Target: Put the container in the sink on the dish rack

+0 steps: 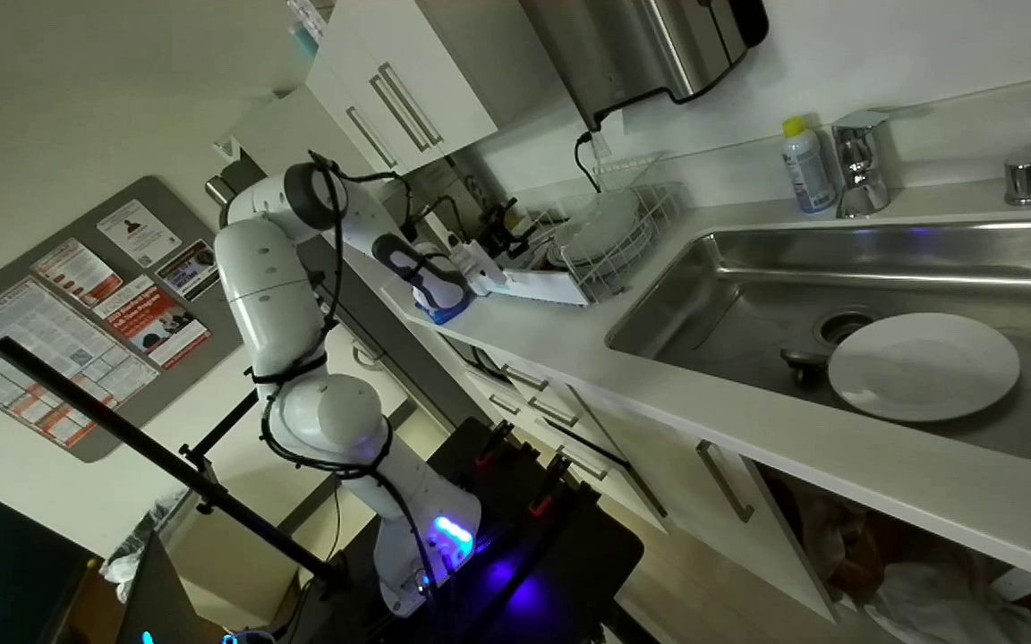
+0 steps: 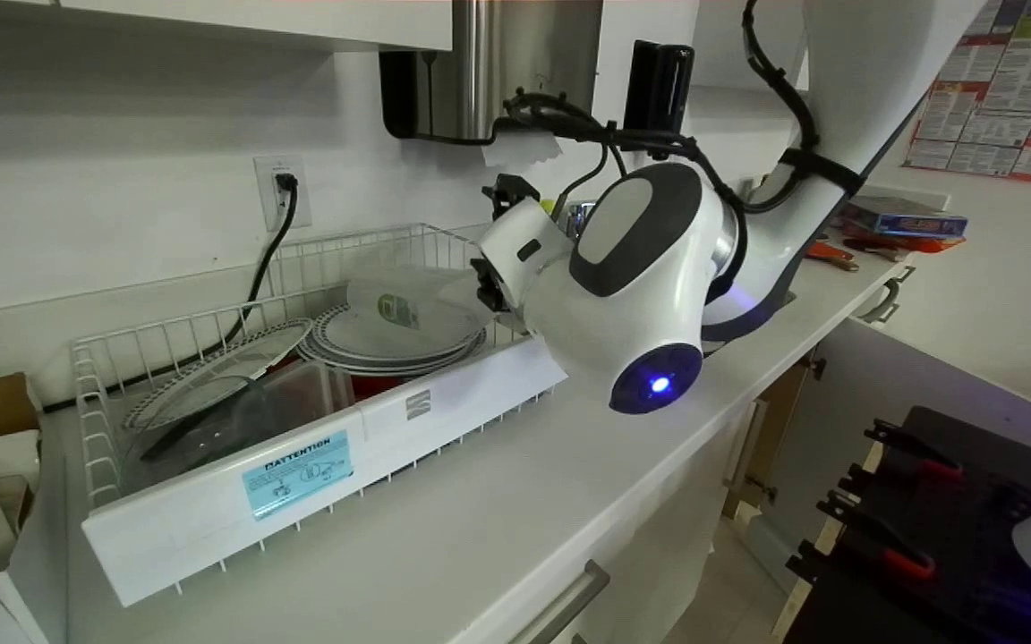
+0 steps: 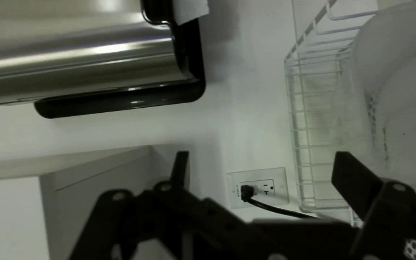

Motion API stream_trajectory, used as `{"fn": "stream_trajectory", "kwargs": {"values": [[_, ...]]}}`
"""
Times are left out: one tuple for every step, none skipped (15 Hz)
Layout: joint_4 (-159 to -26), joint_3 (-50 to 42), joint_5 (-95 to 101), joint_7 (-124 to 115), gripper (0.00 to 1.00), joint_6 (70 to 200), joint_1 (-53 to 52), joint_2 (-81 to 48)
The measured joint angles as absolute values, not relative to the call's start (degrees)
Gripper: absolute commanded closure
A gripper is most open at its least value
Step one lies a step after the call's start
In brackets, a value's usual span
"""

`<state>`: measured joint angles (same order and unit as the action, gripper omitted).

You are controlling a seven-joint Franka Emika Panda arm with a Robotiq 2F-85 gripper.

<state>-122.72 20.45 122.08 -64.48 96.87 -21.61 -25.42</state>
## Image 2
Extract glass pot lid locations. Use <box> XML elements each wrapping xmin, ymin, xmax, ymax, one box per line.
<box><xmin>126</xmin><ymin>322</ymin><xmax>314</xmax><ymax>436</ymax></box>

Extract black power cable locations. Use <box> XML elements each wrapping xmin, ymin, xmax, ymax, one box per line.
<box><xmin>35</xmin><ymin>170</ymin><xmax>301</xmax><ymax>414</ymax></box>

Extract black clamp red handle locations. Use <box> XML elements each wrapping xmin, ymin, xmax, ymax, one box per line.
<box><xmin>814</xmin><ymin>462</ymin><xmax>960</xmax><ymax>547</ymax></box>
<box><xmin>783</xmin><ymin>523</ymin><xmax>941</xmax><ymax>594</ymax></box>
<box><xmin>862</xmin><ymin>414</ymin><xmax>971</xmax><ymax>485</ymax></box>

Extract steel paper towel dispenser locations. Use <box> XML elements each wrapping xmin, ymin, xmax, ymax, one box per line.
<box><xmin>377</xmin><ymin>0</ymin><xmax>606</xmax><ymax>148</ymax></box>

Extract stack of books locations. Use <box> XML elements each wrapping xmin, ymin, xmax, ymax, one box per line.
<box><xmin>834</xmin><ymin>194</ymin><xmax>972</xmax><ymax>253</ymax></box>

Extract white upper cabinet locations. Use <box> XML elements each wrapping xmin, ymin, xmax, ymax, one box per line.
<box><xmin>0</xmin><ymin>0</ymin><xmax>455</xmax><ymax>55</ymax></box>

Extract translucent plastic container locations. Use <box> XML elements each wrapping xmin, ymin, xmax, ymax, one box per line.
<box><xmin>342</xmin><ymin>267</ymin><xmax>485</xmax><ymax>337</ymax></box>

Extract white wire dish rack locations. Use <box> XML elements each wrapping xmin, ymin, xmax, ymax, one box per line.
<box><xmin>59</xmin><ymin>222</ymin><xmax>571</xmax><ymax>591</ymax></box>

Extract black soap dispenser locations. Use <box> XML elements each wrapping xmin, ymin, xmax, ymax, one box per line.
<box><xmin>621</xmin><ymin>35</ymin><xmax>699</xmax><ymax>136</ymax></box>

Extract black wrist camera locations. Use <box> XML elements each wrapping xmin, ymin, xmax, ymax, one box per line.
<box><xmin>482</xmin><ymin>170</ymin><xmax>542</xmax><ymax>222</ymax></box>

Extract white wall outlet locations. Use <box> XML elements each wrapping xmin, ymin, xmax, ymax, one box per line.
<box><xmin>251</xmin><ymin>155</ymin><xmax>312</xmax><ymax>235</ymax></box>

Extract white open cabinet door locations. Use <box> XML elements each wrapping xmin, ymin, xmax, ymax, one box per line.
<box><xmin>762</xmin><ymin>316</ymin><xmax>1031</xmax><ymax>564</ymax></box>

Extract grey round plate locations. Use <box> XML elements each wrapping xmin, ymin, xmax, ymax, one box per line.
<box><xmin>305</xmin><ymin>295</ymin><xmax>490</xmax><ymax>374</ymax></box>

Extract red bowl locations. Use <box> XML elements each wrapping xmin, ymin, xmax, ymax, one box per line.
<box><xmin>345</xmin><ymin>368</ymin><xmax>422</xmax><ymax>404</ymax></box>

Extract wall posters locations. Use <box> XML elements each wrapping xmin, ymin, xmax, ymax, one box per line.
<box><xmin>902</xmin><ymin>0</ymin><xmax>1031</xmax><ymax>189</ymax></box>

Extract orange handled tool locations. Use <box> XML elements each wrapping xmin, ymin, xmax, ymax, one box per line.
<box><xmin>803</xmin><ymin>241</ymin><xmax>862</xmax><ymax>274</ymax></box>

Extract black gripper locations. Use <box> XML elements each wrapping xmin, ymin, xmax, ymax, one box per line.
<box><xmin>468</xmin><ymin>249</ymin><xmax>516</xmax><ymax>319</ymax></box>

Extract metal cabinet handle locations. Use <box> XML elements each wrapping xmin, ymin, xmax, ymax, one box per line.
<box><xmin>857</xmin><ymin>260</ymin><xmax>918</xmax><ymax>326</ymax></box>

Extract black pan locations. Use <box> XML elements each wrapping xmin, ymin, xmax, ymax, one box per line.
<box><xmin>131</xmin><ymin>360</ymin><xmax>342</xmax><ymax>468</ymax></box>

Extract white drain tray blue label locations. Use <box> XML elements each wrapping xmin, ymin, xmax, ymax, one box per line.
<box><xmin>78</xmin><ymin>337</ymin><xmax>571</xmax><ymax>613</ymax></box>

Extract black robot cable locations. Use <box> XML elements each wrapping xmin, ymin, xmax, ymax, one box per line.
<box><xmin>495</xmin><ymin>0</ymin><xmax>865</xmax><ymax>222</ymax></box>

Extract white paper towel sheet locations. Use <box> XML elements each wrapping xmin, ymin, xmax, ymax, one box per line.
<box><xmin>476</xmin><ymin>124</ymin><xmax>560</xmax><ymax>170</ymax></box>

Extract metal drawer handle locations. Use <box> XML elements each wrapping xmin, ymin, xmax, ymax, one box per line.
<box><xmin>513</xmin><ymin>561</ymin><xmax>613</xmax><ymax>644</ymax></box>

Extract black cart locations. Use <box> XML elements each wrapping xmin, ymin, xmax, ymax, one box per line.
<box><xmin>781</xmin><ymin>404</ymin><xmax>1031</xmax><ymax>644</ymax></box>

